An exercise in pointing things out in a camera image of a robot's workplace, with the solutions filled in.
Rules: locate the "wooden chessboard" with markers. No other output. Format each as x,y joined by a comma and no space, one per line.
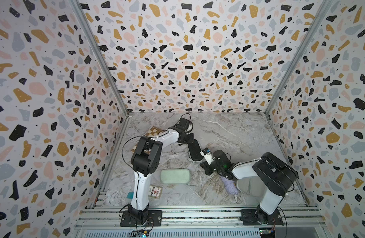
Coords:
152,132

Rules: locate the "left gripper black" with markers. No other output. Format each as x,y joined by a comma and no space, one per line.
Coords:
191,139

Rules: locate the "small teal block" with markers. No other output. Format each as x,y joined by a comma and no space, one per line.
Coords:
130,195

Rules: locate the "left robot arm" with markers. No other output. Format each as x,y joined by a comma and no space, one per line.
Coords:
145,161

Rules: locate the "lilac folded umbrella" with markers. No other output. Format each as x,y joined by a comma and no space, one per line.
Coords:
230,186

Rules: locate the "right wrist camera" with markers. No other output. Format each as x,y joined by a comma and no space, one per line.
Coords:
206,153

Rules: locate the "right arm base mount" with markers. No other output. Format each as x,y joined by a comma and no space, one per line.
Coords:
254,217

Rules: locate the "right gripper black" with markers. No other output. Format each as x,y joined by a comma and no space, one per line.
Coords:
205,166

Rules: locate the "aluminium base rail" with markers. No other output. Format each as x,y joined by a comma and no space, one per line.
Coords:
209,221

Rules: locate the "mint green zippered sleeve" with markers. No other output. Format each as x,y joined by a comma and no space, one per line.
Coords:
175,176

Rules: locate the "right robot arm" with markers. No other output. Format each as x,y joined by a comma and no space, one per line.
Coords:
275,174

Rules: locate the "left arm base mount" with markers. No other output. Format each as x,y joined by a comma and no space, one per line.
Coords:
140,218

